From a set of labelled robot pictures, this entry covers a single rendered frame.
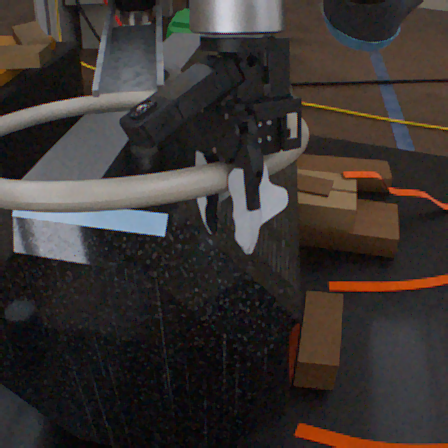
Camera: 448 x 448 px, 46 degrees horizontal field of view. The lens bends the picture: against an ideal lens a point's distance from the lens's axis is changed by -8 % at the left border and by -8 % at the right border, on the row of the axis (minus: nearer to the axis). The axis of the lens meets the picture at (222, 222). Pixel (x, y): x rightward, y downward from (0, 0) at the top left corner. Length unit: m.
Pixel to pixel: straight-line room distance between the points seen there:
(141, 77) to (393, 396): 1.16
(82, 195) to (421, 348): 1.49
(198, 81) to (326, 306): 1.32
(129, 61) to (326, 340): 0.97
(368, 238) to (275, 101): 1.61
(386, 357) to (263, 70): 1.37
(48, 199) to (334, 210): 1.61
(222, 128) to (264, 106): 0.04
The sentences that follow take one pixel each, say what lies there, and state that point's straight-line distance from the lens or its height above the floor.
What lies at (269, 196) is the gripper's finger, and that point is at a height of 1.04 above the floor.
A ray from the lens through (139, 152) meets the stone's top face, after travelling 1.13.
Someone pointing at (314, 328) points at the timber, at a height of 0.14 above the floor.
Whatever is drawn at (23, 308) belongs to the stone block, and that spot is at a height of 0.57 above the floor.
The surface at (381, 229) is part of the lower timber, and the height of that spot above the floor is 0.11.
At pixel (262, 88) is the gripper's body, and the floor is 1.14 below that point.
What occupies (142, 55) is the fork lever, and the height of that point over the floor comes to 0.98.
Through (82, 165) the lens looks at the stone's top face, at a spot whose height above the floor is 0.80.
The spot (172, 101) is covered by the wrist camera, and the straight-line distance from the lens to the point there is 0.48.
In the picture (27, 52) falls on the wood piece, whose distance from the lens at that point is 1.78.
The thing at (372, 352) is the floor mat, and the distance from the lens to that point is 1.80.
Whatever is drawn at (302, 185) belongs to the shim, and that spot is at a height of 0.22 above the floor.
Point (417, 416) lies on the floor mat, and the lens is 1.68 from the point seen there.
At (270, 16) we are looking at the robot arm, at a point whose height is 1.22.
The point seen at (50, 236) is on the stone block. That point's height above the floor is 0.75.
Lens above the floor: 1.35
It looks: 36 degrees down
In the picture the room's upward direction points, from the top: straight up
